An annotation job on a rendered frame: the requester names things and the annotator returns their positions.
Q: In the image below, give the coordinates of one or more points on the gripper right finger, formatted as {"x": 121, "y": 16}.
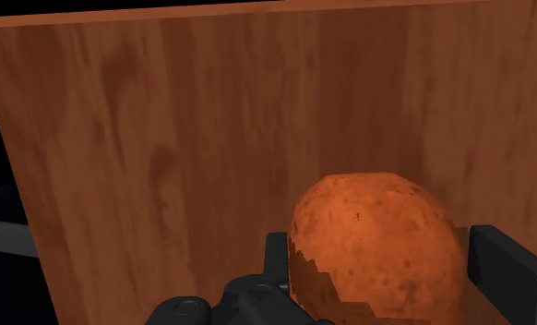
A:
{"x": 511, "y": 270}

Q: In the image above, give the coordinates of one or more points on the brown wooden table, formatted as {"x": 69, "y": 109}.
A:
{"x": 160, "y": 135}

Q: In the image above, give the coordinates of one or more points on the brown potato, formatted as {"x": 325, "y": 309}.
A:
{"x": 376, "y": 252}

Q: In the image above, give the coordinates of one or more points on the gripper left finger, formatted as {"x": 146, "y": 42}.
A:
{"x": 250, "y": 299}

